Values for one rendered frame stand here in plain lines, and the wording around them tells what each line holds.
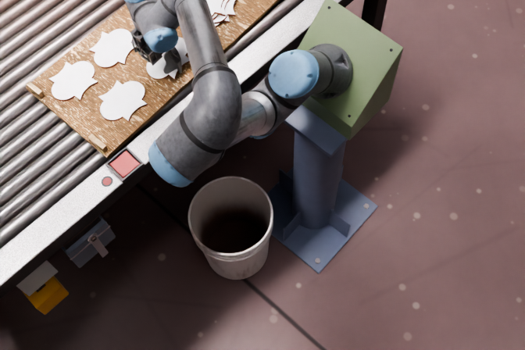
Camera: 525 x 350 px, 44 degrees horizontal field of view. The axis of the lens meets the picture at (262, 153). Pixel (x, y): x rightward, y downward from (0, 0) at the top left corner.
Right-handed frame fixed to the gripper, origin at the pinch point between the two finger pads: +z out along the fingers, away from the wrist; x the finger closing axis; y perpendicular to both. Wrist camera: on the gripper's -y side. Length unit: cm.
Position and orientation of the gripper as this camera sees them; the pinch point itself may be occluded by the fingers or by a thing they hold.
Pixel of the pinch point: (167, 58)
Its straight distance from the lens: 195.4
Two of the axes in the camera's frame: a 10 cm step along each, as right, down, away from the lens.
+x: 7.6, 5.8, -3.1
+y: -6.5, 7.0, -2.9
